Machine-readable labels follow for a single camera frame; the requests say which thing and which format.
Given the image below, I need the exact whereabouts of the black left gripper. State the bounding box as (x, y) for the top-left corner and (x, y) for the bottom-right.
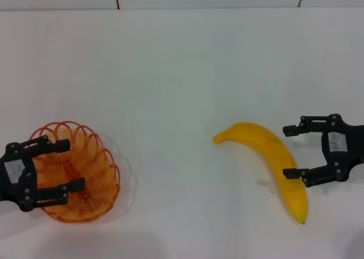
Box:
(0, 135), (86, 213)

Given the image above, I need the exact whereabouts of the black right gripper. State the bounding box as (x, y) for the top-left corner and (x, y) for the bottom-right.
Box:
(282, 114), (364, 189)

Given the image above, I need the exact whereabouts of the yellow banana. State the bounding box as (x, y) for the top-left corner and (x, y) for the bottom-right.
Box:
(213, 122), (309, 225)

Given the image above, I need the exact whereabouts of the orange woven plastic basket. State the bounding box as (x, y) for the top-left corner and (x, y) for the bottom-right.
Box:
(29, 119), (122, 223)

